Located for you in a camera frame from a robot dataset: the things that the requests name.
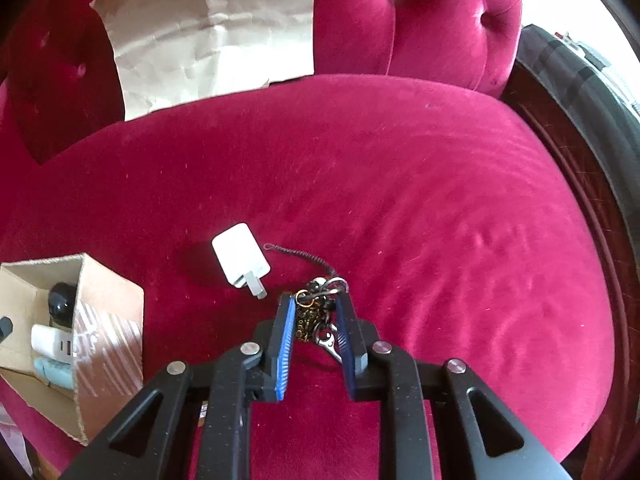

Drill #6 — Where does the crumpled brown paper sheet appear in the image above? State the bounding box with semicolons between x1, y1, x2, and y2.
90;0;318;122

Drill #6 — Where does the cardboard box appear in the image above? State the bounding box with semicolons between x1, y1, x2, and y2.
0;253;146;445

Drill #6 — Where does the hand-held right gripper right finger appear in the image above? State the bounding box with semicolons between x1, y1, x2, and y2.
335;295;573;480

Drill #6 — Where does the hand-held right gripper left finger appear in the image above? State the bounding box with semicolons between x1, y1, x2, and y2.
60;292;297;480

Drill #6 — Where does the black round-topped object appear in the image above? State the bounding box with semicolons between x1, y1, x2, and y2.
46;282;78;328

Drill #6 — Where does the white patterned cloth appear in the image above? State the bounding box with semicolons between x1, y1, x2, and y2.
0;405;31;476

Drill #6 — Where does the white power adapter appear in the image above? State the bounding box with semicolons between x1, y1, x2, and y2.
31;324;76;361

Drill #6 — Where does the white charger plug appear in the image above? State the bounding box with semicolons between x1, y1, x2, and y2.
211;222;273;302

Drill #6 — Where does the key bunch with cord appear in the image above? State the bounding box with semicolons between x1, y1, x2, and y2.
260;242;351;363

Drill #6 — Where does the red velvet tufted sofa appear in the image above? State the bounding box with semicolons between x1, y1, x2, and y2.
0;0;631;480

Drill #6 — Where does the light blue tube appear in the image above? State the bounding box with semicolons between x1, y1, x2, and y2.
34;355;75;391

